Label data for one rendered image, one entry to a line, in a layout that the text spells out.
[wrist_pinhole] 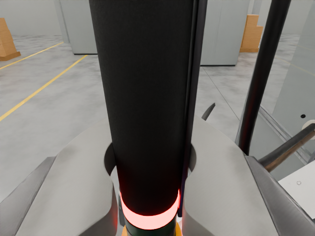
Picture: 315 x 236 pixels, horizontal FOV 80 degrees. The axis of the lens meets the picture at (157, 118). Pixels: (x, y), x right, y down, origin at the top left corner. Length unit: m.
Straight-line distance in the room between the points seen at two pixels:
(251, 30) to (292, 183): 7.81
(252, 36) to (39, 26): 11.38
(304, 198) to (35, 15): 13.95
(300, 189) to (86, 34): 7.36
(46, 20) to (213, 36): 10.31
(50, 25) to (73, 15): 6.21
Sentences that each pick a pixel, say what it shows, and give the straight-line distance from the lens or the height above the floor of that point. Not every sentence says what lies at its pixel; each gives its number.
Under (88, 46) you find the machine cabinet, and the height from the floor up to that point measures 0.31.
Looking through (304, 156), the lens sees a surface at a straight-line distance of 1.15.
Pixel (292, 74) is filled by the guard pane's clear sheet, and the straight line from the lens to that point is 1.25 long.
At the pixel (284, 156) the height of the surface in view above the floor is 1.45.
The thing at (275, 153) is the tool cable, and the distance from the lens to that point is 0.27.
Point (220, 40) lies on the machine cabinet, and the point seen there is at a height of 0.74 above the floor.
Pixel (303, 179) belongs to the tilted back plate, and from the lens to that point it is 0.59.
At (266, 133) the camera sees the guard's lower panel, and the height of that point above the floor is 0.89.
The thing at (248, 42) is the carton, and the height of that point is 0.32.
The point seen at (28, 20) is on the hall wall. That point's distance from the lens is 14.31.
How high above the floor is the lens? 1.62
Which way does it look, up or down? 31 degrees down
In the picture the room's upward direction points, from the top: straight up
